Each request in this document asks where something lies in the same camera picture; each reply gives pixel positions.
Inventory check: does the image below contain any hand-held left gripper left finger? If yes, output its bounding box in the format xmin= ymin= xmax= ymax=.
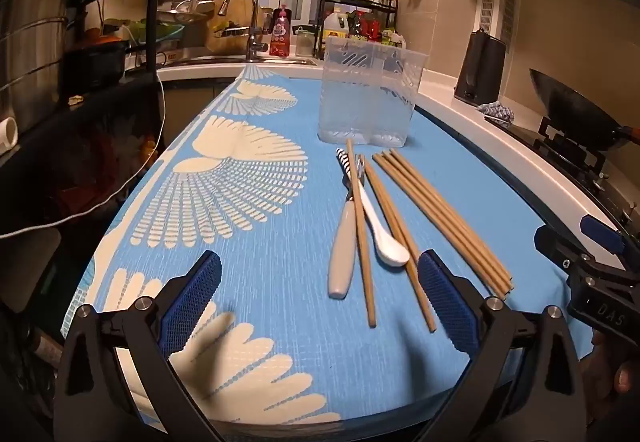
xmin=52 ymin=250 xmax=226 ymax=442

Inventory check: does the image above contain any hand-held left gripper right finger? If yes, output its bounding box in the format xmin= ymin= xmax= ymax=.
xmin=417 ymin=250 xmax=586 ymax=442

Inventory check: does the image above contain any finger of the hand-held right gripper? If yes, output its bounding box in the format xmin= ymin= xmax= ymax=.
xmin=580 ymin=216 xmax=640 ymax=269
xmin=534 ymin=225 xmax=596 ymax=271

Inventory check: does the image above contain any pile of wooden chopsticks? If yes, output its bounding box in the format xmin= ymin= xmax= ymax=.
xmin=345 ymin=139 xmax=515 ymax=334

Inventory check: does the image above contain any grey handled fork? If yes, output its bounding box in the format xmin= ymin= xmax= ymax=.
xmin=327 ymin=156 xmax=366 ymax=300

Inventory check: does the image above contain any clear plastic utensil holder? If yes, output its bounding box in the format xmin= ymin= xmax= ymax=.
xmin=317 ymin=38 xmax=429 ymax=149

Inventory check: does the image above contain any person's right hand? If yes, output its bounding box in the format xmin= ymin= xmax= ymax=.
xmin=580 ymin=334 xmax=640 ymax=423

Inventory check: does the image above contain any black gas stove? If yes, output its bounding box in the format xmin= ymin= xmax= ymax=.
xmin=500 ymin=114 xmax=640 ymax=243

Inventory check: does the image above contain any blue patterned table mat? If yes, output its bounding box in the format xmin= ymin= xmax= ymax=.
xmin=60 ymin=64 xmax=598 ymax=429

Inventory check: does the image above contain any black wok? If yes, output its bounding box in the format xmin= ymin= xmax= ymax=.
xmin=529 ymin=68 xmax=640 ymax=153

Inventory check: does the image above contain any blue grey dish cloth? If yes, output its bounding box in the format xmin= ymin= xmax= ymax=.
xmin=477 ymin=100 xmax=515 ymax=123

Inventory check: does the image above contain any red bag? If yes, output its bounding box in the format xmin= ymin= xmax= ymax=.
xmin=55 ymin=122 xmax=161 ymax=223

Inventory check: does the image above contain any black countertop appliance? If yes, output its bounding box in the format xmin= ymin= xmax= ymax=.
xmin=454 ymin=29 xmax=508 ymax=106

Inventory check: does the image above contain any beige base cabinet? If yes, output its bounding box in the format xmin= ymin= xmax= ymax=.
xmin=160 ymin=80 xmax=236 ymax=145

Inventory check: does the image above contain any white roll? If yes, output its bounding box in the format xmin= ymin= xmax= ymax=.
xmin=0 ymin=117 xmax=20 ymax=150

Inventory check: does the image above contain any stainless steel sink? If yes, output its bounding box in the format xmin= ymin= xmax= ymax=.
xmin=172 ymin=52 xmax=321 ymax=67

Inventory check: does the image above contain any black pot with orange lid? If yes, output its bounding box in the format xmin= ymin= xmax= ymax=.
xmin=65 ymin=29 xmax=128 ymax=90

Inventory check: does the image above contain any round wooden cutting board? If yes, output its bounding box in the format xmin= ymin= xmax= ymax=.
xmin=207 ymin=0 xmax=261 ymax=52

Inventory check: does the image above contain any green plastic basin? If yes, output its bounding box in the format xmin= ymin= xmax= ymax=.
xmin=130 ymin=19 xmax=183 ymax=42

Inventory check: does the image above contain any glass jar with green lid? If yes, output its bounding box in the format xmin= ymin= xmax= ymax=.
xmin=295 ymin=26 xmax=316 ymax=57

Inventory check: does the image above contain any red dish soap pouch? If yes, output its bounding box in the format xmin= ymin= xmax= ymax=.
xmin=270 ymin=4 xmax=293 ymax=57

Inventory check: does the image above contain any chrome kitchen faucet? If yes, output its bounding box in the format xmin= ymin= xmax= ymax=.
xmin=217 ymin=0 xmax=271 ymax=62

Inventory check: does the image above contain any stainless steel bowl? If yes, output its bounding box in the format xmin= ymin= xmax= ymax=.
xmin=157 ymin=0 xmax=213 ymax=22

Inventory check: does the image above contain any stainless steel steamer pot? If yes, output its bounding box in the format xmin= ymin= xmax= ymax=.
xmin=0 ymin=0 xmax=73 ymax=133

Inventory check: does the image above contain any cooking oil jug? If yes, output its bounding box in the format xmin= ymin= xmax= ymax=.
xmin=322 ymin=8 xmax=351 ymax=42

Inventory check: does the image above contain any white spoon with striped handle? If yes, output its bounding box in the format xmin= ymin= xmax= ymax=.
xmin=336 ymin=148 xmax=411 ymax=267

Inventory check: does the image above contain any white cable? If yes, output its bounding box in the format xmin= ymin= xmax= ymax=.
xmin=0 ymin=22 xmax=168 ymax=239

